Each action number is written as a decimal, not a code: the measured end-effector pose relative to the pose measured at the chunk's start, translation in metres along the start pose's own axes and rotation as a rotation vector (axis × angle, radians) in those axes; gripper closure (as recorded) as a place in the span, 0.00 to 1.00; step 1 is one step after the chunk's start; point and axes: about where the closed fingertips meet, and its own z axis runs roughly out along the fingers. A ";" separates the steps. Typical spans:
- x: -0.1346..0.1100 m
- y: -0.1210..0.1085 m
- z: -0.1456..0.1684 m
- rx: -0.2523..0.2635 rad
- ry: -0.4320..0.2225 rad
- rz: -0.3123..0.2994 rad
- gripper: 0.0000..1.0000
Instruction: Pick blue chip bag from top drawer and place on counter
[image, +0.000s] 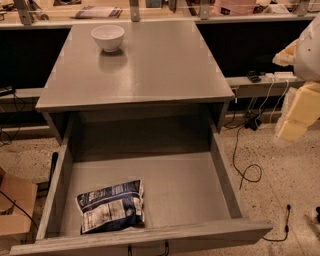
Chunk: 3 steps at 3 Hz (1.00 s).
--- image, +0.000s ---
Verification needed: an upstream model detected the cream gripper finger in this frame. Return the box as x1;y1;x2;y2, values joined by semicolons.
272;40;298;67
275;81;320;141

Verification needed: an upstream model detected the blue chip bag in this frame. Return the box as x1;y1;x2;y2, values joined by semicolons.
75;180;144;234

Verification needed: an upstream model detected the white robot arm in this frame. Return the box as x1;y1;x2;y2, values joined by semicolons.
272;14;320;141

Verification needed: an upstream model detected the open grey drawer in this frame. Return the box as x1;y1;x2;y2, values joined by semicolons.
11;114;272;256

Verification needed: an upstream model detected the white power strip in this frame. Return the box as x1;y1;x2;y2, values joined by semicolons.
266;71;296;81

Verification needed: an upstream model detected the black remote device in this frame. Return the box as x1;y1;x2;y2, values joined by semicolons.
247;71;261;83

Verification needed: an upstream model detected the black power adapter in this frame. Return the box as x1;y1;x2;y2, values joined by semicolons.
245;118;261;131

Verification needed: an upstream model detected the pink box on shelf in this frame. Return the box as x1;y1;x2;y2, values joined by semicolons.
213;0;256;15

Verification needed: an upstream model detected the grey wooden cabinet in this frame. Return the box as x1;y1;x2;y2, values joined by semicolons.
36;21;233;137

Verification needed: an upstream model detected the white ceramic bowl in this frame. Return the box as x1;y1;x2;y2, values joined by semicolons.
91;25;125;52

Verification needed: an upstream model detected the magazine on shelf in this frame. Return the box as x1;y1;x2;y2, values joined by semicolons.
75;6;122;19

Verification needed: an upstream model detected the cardboard box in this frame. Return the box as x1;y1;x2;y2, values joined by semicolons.
0;168;38;236

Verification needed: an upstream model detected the black cable on floor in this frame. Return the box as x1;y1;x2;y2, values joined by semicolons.
223;113;264;190

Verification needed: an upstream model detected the short black cable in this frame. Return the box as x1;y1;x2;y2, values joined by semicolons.
262;203;292;243

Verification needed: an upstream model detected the black drawer handle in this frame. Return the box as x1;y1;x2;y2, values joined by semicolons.
127;242;170;256

